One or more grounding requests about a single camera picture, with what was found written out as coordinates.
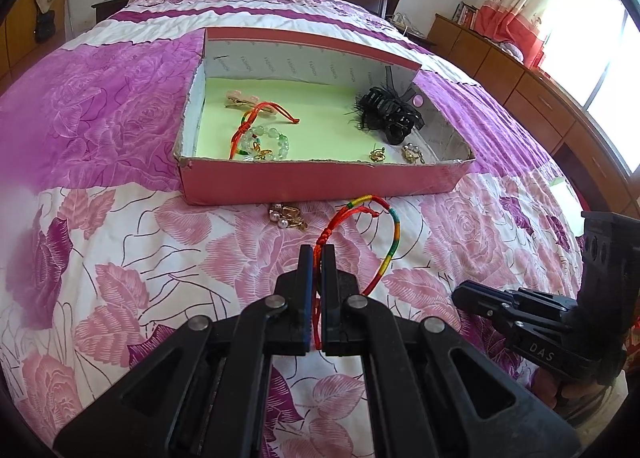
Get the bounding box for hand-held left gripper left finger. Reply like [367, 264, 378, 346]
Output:
[52, 244, 316, 458]

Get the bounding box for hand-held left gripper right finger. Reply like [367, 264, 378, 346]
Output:
[320, 244, 583, 458]

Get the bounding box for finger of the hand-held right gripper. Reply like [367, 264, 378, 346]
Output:
[452, 282, 577, 319]
[492, 315, 553, 339]

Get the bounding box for rainbow cord bracelet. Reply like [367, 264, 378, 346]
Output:
[312, 194, 402, 351]

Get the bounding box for pink cardboard box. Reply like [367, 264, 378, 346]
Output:
[172, 26, 476, 206]

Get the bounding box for pale green bead bracelet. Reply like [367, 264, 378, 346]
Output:
[239, 125, 291, 161]

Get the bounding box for black feather hair clip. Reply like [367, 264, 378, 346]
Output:
[345, 68, 426, 146]

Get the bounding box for red cord bracelet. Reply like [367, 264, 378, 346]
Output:
[229, 105, 301, 161]

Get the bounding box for pink hair clip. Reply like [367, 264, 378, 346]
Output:
[224, 90, 278, 116]

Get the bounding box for person's right hand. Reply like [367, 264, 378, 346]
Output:
[530, 365, 628, 426]

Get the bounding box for gold pearl earrings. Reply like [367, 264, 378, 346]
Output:
[269, 203, 308, 232]

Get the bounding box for pink floral bedspread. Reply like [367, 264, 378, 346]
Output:
[0, 0, 596, 458]

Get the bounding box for pale green paper liner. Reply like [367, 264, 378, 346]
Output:
[192, 76, 421, 161]

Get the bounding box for wooden dresser cabinet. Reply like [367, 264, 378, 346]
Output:
[427, 12, 640, 219]

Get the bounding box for window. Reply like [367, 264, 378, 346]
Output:
[540, 0, 640, 173]

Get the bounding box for row of books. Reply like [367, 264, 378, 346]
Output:
[452, 2, 478, 28]

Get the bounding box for cream and red curtain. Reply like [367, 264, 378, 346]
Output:
[472, 0, 576, 68]

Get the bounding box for black bag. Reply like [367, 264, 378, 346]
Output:
[34, 10, 56, 43]

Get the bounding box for wooden wardrobe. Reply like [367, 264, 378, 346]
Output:
[0, 0, 73, 83]

